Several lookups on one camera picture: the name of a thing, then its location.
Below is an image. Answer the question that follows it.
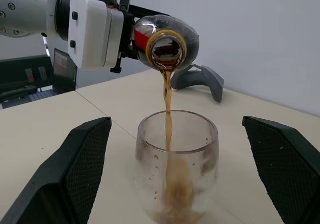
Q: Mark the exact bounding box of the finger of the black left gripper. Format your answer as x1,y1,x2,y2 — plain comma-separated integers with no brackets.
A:
122,49,146,60
127,4,174,19

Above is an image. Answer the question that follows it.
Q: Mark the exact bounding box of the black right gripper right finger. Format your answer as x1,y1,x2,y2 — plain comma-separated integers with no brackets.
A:
241,116,320,224

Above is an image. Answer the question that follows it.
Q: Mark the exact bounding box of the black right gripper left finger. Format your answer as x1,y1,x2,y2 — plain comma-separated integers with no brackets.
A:
0,116,113,224

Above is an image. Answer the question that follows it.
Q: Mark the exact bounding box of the cola bottle with red label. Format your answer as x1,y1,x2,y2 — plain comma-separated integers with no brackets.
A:
131,13,200,72

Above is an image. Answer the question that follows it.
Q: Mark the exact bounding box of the clear wine glass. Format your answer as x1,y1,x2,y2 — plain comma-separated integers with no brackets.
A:
134,110,220,224

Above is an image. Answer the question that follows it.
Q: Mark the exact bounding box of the black monitor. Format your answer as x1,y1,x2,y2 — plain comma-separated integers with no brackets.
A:
52,48,78,94

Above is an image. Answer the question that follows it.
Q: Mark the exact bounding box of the grey curved plastic piece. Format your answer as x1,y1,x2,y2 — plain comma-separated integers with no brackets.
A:
170,64,225,102

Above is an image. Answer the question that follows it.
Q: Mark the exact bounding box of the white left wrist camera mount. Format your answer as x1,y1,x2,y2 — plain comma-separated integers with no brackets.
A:
67,0,125,71

